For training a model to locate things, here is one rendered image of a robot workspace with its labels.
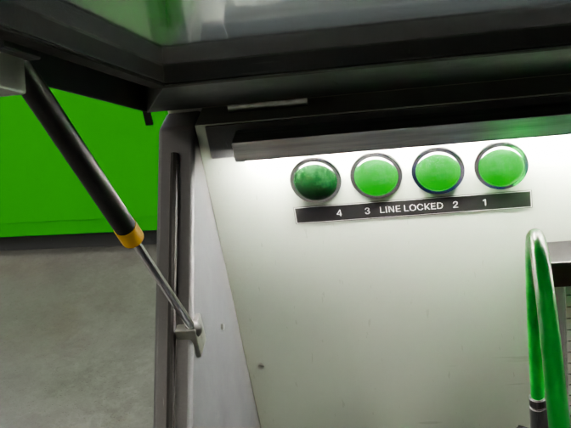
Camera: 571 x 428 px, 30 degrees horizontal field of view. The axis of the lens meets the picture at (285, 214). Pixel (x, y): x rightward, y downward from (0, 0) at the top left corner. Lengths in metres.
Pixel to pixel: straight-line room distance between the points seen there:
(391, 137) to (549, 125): 0.14
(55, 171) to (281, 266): 2.63
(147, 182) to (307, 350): 2.47
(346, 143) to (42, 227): 2.91
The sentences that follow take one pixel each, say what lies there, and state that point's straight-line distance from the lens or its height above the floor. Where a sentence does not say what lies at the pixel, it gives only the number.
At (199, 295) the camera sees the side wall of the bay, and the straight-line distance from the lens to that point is 1.02.
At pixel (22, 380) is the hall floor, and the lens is 3.32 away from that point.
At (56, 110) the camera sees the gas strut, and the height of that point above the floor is 1.60.
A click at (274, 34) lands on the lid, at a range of 0.76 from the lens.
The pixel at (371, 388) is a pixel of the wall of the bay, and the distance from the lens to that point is 1.20.
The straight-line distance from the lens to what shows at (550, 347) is 0.74.
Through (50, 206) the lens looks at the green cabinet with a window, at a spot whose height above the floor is 0.20.
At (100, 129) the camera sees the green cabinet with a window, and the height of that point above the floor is 0.48.
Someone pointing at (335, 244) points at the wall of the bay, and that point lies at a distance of 1.09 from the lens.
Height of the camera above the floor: 1.87
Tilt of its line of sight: 30 degrees down
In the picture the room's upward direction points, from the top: 10 degrees counter-clockwise
